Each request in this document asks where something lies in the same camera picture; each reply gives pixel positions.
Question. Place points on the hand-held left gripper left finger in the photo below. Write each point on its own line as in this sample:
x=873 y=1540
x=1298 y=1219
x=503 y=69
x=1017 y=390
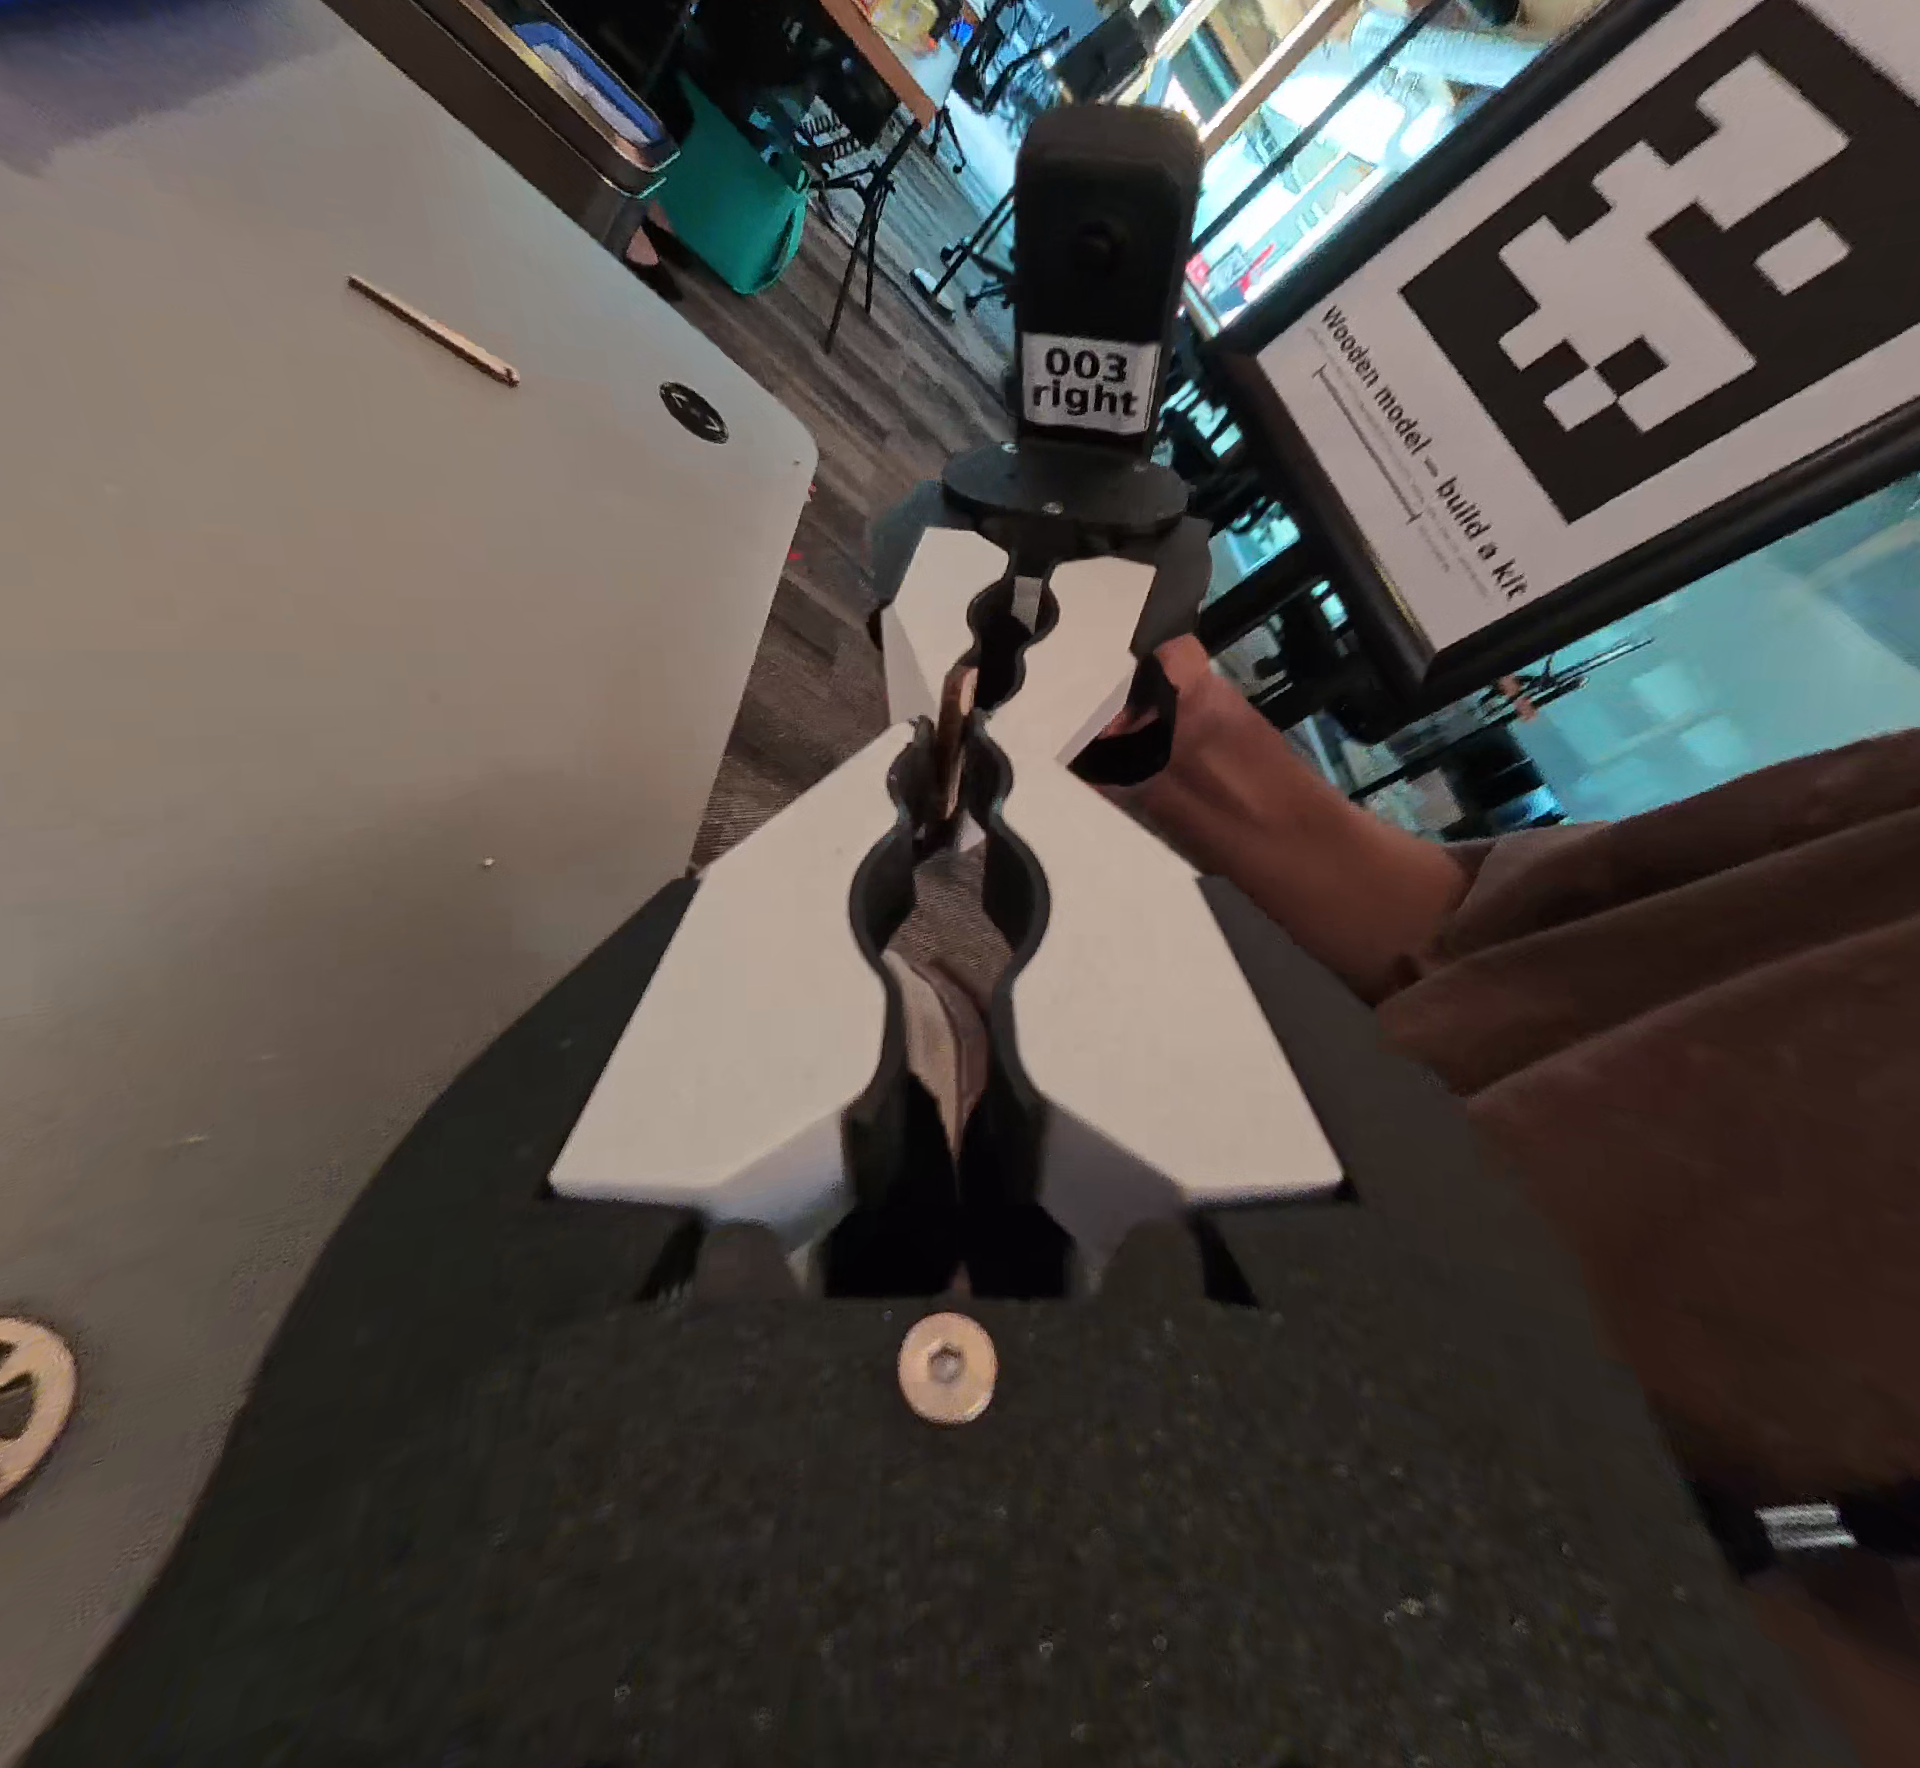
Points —
x=705 y=1047

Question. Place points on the black framed marker sign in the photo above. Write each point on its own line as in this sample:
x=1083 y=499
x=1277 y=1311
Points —
x=1515 y=342

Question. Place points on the small wooden model piece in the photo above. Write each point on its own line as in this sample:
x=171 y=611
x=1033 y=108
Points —
x=954 y=761

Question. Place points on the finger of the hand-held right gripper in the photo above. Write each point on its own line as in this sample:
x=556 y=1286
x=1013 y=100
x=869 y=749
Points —
x=932 y=613
x=1096 y=644

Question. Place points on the thin wooden stick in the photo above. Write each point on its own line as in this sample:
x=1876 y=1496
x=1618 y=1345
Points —
x=434 y=329

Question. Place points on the round black desk grommet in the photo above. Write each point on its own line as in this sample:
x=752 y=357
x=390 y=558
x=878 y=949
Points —
x=692 y=409

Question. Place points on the person's right hand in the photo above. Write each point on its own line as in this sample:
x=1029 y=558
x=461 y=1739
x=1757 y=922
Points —
x=1290 y=837

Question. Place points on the metal trash can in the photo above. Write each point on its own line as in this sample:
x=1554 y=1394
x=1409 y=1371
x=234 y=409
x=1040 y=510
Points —
x=509 y=73

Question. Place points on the person's brown clothing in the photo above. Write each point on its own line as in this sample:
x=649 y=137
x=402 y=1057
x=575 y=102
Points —
x=1725 y=1273

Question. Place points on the grey desk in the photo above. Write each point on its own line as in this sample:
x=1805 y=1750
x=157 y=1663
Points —
x=330 y=779

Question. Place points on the person's right forearm brown sleeve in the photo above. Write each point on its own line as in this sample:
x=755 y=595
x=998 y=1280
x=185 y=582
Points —
x=1694 y=899

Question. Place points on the green plastic bin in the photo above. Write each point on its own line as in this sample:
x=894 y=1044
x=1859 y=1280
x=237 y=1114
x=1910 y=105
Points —
x=735 y=200

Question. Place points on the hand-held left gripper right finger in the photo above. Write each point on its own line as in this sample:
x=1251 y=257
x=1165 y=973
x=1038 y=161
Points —
x=1154 y=1047

